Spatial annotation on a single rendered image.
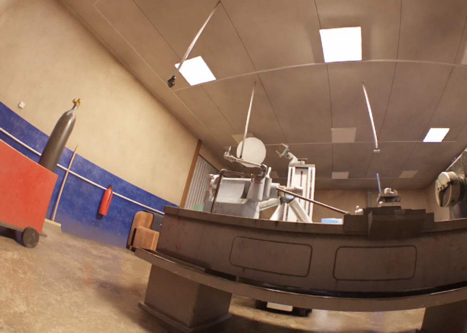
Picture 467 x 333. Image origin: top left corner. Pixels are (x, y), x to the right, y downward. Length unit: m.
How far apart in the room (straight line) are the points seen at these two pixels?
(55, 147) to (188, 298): 1.89
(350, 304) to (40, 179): 2.43
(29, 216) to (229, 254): 1.83
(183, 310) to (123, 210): 3.25
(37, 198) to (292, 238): 2.15
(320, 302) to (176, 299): 0.90
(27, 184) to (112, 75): 2.99
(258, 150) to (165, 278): 4.01
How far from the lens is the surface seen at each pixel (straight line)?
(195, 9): 3.23
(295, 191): 1.46
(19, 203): 2.17
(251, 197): 1.41
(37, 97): 3.82
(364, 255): 1.17
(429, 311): 1.91
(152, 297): 1.62
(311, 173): 2.66
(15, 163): 2.08
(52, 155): 2.38
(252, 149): 4.91
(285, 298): 1.03
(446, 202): 1.67
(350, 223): 1.13
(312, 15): 3.04
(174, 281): 1.47
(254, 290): 1.06
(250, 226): 1.22
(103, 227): 4.25
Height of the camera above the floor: 0.65
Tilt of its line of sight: 24 degrees up
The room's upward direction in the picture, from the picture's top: 12 degrees clockwise
